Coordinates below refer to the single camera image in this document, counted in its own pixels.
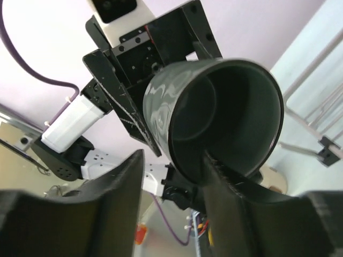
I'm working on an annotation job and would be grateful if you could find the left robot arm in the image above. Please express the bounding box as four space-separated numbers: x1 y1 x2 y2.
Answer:
33 1 221 181

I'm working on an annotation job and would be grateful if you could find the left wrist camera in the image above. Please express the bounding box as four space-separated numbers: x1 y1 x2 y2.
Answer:
87 1 155 48

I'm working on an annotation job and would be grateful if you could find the metal wire dish rack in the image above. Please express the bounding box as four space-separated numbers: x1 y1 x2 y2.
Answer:
277 29 343 168

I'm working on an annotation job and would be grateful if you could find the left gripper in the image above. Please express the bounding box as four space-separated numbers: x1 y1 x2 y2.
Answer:
83 1 222 157

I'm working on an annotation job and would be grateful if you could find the beige patterned mug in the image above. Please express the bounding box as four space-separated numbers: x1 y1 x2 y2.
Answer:
260 165 288 194

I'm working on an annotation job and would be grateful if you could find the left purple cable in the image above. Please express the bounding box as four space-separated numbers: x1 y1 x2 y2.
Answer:
0 0 80 126

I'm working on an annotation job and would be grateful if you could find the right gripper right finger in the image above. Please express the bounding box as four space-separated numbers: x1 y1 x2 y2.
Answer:
202 153 342 256

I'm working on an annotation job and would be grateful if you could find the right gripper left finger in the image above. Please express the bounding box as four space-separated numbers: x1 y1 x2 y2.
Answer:
1 149 144 256

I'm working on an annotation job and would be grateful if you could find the dark grey mug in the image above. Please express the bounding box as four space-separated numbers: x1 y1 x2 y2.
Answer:
143 59 284 184

